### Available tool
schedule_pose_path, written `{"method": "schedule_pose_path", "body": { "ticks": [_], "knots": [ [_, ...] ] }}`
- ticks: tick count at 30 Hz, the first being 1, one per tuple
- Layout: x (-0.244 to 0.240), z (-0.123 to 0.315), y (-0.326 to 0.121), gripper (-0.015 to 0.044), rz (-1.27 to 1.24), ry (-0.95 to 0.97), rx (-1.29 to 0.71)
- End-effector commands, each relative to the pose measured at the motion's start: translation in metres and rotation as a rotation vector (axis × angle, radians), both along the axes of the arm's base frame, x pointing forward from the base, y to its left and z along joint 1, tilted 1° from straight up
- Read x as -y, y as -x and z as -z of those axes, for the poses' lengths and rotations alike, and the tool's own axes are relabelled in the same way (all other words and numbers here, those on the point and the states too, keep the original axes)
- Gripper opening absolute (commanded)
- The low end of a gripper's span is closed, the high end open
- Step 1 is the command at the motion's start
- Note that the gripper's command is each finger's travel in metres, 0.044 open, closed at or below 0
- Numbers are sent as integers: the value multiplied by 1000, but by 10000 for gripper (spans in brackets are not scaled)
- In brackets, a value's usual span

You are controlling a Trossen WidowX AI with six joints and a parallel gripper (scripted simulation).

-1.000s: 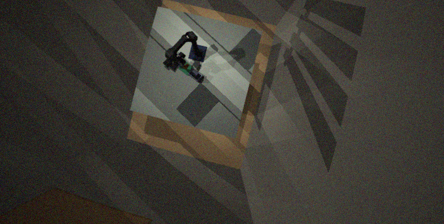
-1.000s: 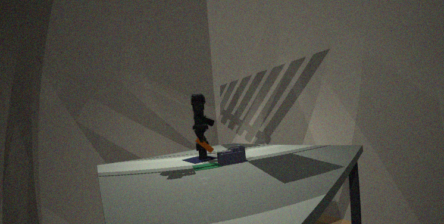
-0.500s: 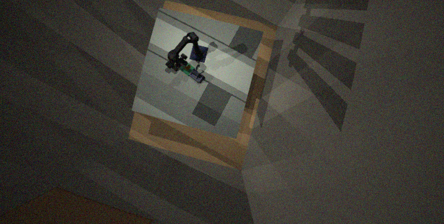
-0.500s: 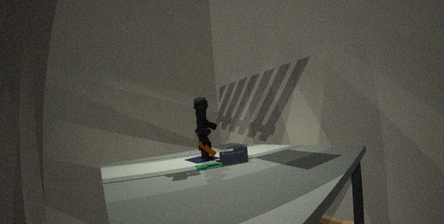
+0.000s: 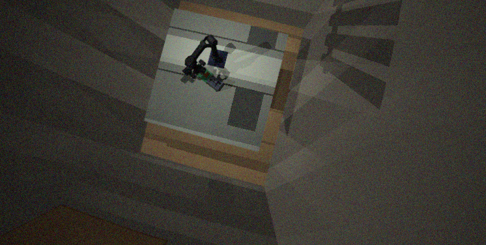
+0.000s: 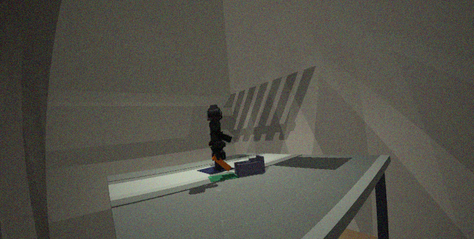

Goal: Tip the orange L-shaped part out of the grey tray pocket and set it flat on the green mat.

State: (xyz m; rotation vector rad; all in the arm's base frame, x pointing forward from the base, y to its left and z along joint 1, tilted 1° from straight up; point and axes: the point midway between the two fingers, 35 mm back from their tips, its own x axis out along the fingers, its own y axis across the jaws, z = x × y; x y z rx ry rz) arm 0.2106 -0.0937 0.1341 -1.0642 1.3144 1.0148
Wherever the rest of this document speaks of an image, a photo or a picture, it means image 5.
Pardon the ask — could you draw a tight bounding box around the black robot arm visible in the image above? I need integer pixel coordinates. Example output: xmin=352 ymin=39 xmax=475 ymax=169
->
xmin=182 ymin=35 xmax=223 ymax=75

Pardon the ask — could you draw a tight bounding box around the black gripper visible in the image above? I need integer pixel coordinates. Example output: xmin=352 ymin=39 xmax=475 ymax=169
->
xmin=189 ymin=59 xmax=206 ymax=78

